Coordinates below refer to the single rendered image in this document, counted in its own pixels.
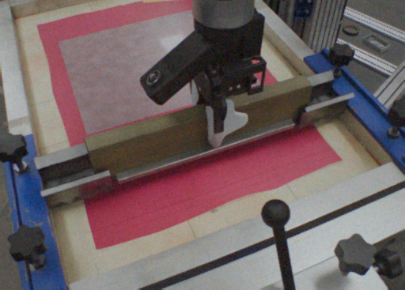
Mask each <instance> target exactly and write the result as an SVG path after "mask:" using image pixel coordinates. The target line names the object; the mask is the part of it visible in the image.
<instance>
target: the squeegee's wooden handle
mask: <svg viewBox="0 0 405 290"><path fill-rule="evenodd" d="M311 91H312V83H311V82H310V81H309V79H308V78H307V77H306V76H305V75H301V76H300V77H292V78H290V79H288V80H285V81H284V80H283V81H279V82H276V83H274V84H271V85H264V86H263V91H262V92H260V93H257V94H252V95H250V96H249V95H248V93H247V92H246V93H245V94H242V93H241V94H240V95H237V96H234V95H232V96H228V97H226V99H231V100H232V101H233V102H234V111H236V112H240V113H245V114H246V115H247V116H248V121H247V122H246V124H245V126H242V127H240V128H239V129H238V130H235V131H234V132H231V133H230V134H228V135H226V136H225V137H224V139H223V140H225V139H228V138H230V137H236V136H239V135H241V134H245V133H247V132H252V131H254V130H258V129H260V128H263V127H265V126H270V125H273V124H275V123H278V122H281V121H286V120H289V119H292V120H293V121H297V120H298V114H299V111H300V108H302V107H307V106H308V103H309V101H310V97H311V96H310V95H311ZM208 105H210V101H209V102H207V103H204V104H197V105H195V106H192V107H188V108H185V109H179V110H178V111H174V112H170V113H168V114H165V115H158V116H156V117H153V118H151V119H147V120H144V121H139V122H135V123H132V124H130V125H127V126H121V127H118V128H115V129H113V130H109V131H106V132H101V133H99V134H95V135H92V136H90V137H85V139H84V142H85V145H86V148H87V152H88V155H89V159H90V162H91V164H92V169H93V172H94V173H96V172H100V171H104V170H106V169H108V170H109V173H110V178H111V179H114V178H116V173H120V172H124V171H127V170H129V169H133V168H137V167H140V166H142V165H144V164H151V163H153V162H155V161H158V160H162V159H166V158H169V157H170V156H175V155H177V154H181V153H185V152H188V151H191V150H192V149H199V148H202V147H203V146H206V145H209V144H210V143H209V142H208V140H207V137H208V132H207V114H206V106H208Z"/></svg>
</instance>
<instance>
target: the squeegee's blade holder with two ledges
mask: <svg viewBox="0 0 405 290"><path fill-rule="evenodd" d="M293 128H294V121H293V120H292V119H289V120H286V121H281V122H278V123H275V124H273V125H270V126H265V127H263V128H260V129H258V130H254V131H252V132H247V133H245V134H241V135H239V136H236V137H230V138H228V139H225V140H223V141H222V143H221V145H220V146H219V147H218V148H216V149H215V148H214V147H213V146H212V144H209V145H206V146H203V147H202V148H199V149H192V150H191V151H188V152H185V153H181V154H177V155H175V156H170V157H169V158H166V159H162V160H158V161H155V162H153V163H151V164H144V165H142V166H140V167H137V168H133V169H129V170H127V171H124V172H120V173H116V178H117V179H118V182H119V183H126V182H129V181H131V180H133V179H138V178H141V177H143V176H146V175H152V174H153V173H156V172H159V171H163V170H167V169H170V168H173V167H175V166H177V165H180V164H186V163H188V162H191V161H193V160H198V159H201V158H203V157H206V156H209V155H212V154H216V153H219V152H222V151H224V150H227V149H233V148H235V147H237V146H240V145H243V144H245V143H249V142H253V141H256V140H259V139H260V138H263V137H270V136H271V135H274V134H277V133H280V132H284V131H286V130H290V129H293Z"/></svg>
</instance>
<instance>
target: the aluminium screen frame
mask: <svg viewBox="0 0 405 290"><path fill-rule="evenodd" d="M90 1H94V0H5V1H2V2H0V66H1V71H2V83H3V92H4V97H5V102H6V114H7V119H8V128H9V132H10V133H11V134H13V135H18V134H22V135H23V136H26V135H28V134H33V136H34V141H35V144H36V150H37V154H38V156H40V151H39V147H38V144H37V137H36V132H35V127H34V122H33V117H32V112H31V105H30V103H29V99H28V90H27V87H26V83H25V82H26V80H25V75H24V68H23V65H22V61H21V53H20V49H19V43H18V39H17V31H16V25H15V21H14V19H17V18H21V17H27V16H30V15H33V14H37V13H42V12H47V11H52V10H56V9H61V8H65V7H68V6H74V5H77V4H81V3H84V2H90ZM254 7H255V8H256V10H257V11H258V12H259V13H261V14H262V15H264V16H265V20H264V22H265V25H264V30H263V35H264V36H266V38H267V39H268V41H270V42H271V44H272V45H273V46H274V47H275V48H276V50H277V51H279V52H280V53H281V54H282V56H283V57H284V58H285V59H286V61H287V62H288V63H289V64H290V65H291V66H292V67H293V68H294V69H295V70H296V71H297V72H298V73H299V74H300V75H305V76H306V77H311V76H313V75H316V74H315V73H313V71H312V70H311V69H310V68H309V67H308V65H307V64H306V63H304V57H306V56H309V55H315V54H316V53H315V52H314V51H313V50H311V48H310V47H309V46H308V45H306V43H305V42H304V41H303V40H301V38H300V37H299V36H297V34H296V33H295V32H294V31H292V29H291V28H290V27H289V26H287V24H286V23H285V22H284V21H282V19H281V18H280V17H278V15H277V14H276V13H275V12H273V11H272V9H271V8H269V7H268V6H267V4H266V3H264V2H263V0H255V4H254ZM336 117H338V118H339V121H340V122H342V123H343V125H344V126H345V127H346V128H347V129H348V130H349V131H350V132H351V133H352V135H353V136H354V137H355V138H356V139H357V140H358V142H359V143H360V144H361V145H362V146H363V147H364V149H365V150H366V151H367V153H368V154H370V156H371V157H372V158H373V159H374V160H375V161H376V162H377V164H378V165H379V166H380V167H377V168H374V169H373V170H370V171H367V172H364V173H362V174H360V175H357V176H356V177H353V178H350V179H348V180H345V181H344V182H341V183H337V184H335V185H333V186H330V187H328V188H326V189H323V190H320V191H317V192H316V193H314V194H311V195H308V196H305V197H303V198H300V199H298V200H296V201H292V202H290V203H288V204H287V205H288V206H289V207H290V219H289V222H288V224H286V225H284V226H285V230H286V237H287V239H288V238H291V237H292V236H296V235H299V234H301V233H302V232H305V231H309V230H310V229H312V228H314V227H317V226H318V225H321V224H325V223H326V222H328V221H330V220H333V219H336V218H338V217H341V216H342V215H344V214H346V213H350V212H353V211H354V210H356V209H359V208H360V207H362V206H365V205H368V204H370V203H371V202H374V201H377V200H379V199H381V198H383V197H385V196H387V195H390V194H393V193H395V192H396V191H398V190H402V189H404V188H405V173H404V171H403V169H401V167H400V166H399V165H398V164H397V163H396V162H395V161H394V160H393V159H392V158H391V157H390V155H389V154H388V153H387V152H386V151H385V150H384V149H383V148H382V147H381V146H380V144H379V143H378V142H377V141H376V140H375V139H374V137H373V136H371V134H370V133H369V132H368V130H367V129H366V128H365V127H364V126H363V125H362V124H361V123H360V122H359V121H358V120H357V119H356V118H355V117H354V115H353V114H352V113H350V111H349V110H348V109H347V108H346V110H345V113H342V114H341V115H337V116H336ZM49 213H50V216H51V222H52V225H53V228H54V232H55V238H56V243H57V248H58V251H59V257H60V261H61V264H62V270H63V272H64V276H65V280H66V286H67V289H68V290H161V289H163V288H167V287H169V286H171V285H173V284H178V283H179V282H181V281H185V280H187V279H189V278H192V277H196V276H197V275H199V274H203V273H205V272H207V271H209V270H212V269H216V268H218V267H219V266H223V265H225V264H227V263H230V262H234V261H236V260H237V259H240V258H244V257H245V256H248V255H250V254H252V253H255V252H258V251H259V250H262V249H264V248H266V247H270V246H273V245H274V244H275V243H274V234H273V230H272V228H271V227H269V226H266V224H265V223H264V222H263V221H262V216H261V214H259V215H257V216H256V217H253V218H251V219H247V220H243V221H242V222H240V223H237V224H232V225H231V226H228V227H227V228H223V229H220V230H218V231H216V232H213V233H211V234H207V235H205V236H202V237H200V238H196V239H193V240H192V241H190V242H187V243H182V244H181V245H179V246H176V247H172V248H170V249H167V250H163V251H162V252H159V253H157V254H153V255H150V256H149V257H144V258H142V259H140V260H136V261H134V262H132V263H127V264H126V265H124V266H119V267H117V268H115V269H111V270H109V271H107V272H103V273H100V274H97V275H95V276H93V277H88V278H86V279H83V280H80V281H76V282H74V283H73V284H70V282H69V279H68V276H67V273H66V267H65V263H64V261H63V257H62V251H61V245H60V242H59V236H58V232H57V229H56V226H55V220H54V217H53V212H52V209H51V210H50V209H49Z"/></svg>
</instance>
